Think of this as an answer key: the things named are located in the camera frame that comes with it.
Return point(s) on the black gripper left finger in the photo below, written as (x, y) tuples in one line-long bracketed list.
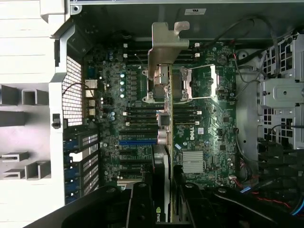
[(140, 209)]

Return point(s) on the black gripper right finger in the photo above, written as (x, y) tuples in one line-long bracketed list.
[(197, 209)]

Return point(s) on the silver chipset heat sink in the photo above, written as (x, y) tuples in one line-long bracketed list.
[(193, 161)]

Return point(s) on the blue expansion slot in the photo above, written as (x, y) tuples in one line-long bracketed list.
[(135, 142)]

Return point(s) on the green motherboard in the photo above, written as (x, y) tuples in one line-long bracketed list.
[(209, 133)]

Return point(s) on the grey parts rack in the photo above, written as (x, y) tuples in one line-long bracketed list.
[(35, 171)]

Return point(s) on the CPU socket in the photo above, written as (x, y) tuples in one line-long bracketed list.
[(186, 80)]

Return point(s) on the metal socket cover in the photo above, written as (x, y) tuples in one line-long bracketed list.
[(212, 78)]

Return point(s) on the silver perforated disk bay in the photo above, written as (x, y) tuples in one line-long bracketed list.
[(280, 92)]

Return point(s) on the open black PC case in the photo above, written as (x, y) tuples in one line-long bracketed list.
[(142, 14)]

